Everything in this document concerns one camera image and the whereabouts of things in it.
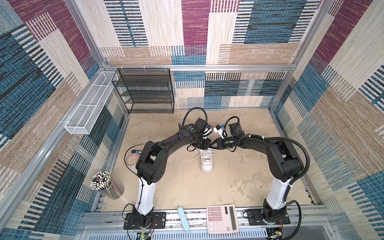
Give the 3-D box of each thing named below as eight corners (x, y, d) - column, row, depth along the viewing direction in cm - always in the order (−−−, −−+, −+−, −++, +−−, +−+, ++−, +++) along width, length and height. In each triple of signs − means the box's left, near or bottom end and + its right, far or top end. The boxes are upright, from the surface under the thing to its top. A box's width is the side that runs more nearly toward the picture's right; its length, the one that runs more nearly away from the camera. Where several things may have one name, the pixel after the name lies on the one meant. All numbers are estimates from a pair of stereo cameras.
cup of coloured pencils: (106, 199, 82) (87, 188, 67) (111, 184, 87) (94, 171, 72) (122, 199, 82) (106, 188, 67) (126, 184, 87) (112, 171, 72)
